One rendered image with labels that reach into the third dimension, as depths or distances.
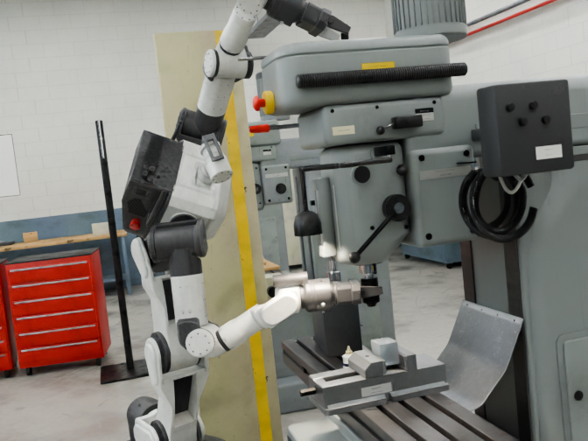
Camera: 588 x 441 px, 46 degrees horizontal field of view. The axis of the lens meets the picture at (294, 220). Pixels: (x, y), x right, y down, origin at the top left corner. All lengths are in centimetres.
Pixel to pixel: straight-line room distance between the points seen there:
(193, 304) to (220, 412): 185
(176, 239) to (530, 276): 96
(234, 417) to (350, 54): 240
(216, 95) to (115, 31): 894
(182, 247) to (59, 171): 891
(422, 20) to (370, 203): 50
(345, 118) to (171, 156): 57
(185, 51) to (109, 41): 743
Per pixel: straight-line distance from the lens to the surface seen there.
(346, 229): 179
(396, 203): 178
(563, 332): 200
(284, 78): 172
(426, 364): 191
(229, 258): 355
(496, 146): 164
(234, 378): 367
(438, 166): 184
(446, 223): 185
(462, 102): 189
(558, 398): 203
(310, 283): 187
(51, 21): 1103
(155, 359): 235
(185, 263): 190
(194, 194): 200
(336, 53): 175
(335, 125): 173
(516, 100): 167
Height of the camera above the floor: 160
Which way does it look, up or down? 5 degrees down
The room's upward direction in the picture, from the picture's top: 6 degrees counter-clockwise
